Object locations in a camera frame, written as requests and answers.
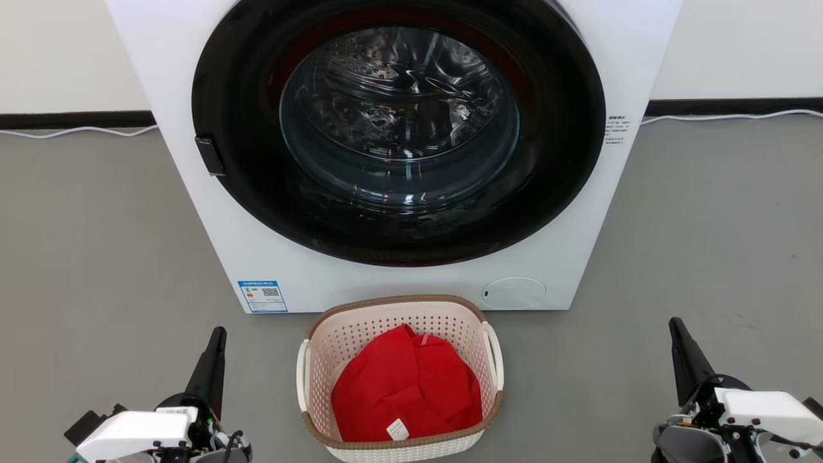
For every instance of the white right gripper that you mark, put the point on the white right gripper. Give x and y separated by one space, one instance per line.
765 411

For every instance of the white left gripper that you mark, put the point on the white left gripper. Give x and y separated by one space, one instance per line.
135 431

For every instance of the white laundry basket brown rim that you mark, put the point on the white laundry basket brown rim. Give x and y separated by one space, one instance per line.
398 310

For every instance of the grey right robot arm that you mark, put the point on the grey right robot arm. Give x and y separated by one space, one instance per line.
685 444

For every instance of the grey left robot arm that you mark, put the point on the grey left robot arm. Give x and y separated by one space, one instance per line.
235 453

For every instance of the blue energy label sticker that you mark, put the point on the blue energy label sticker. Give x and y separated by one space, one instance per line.
262 296

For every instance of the white front-load washing machine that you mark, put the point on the white front-load washing machine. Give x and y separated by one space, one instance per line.
193 212

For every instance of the round white filter cover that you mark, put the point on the round white filter cover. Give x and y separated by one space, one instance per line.
513 293

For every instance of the red garment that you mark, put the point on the red garment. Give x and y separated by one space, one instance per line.
405 386

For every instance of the white garment tag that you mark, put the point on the white garment tag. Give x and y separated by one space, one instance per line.
397 429

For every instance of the white text sticker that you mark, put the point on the white text sticker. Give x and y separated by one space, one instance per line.
617 130

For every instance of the black round washer door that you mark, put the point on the black round washer door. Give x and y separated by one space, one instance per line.
559 148

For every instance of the steel washer drum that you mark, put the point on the steel washer drum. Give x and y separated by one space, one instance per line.
398 109

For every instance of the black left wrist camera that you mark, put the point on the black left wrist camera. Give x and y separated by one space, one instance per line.
90 421

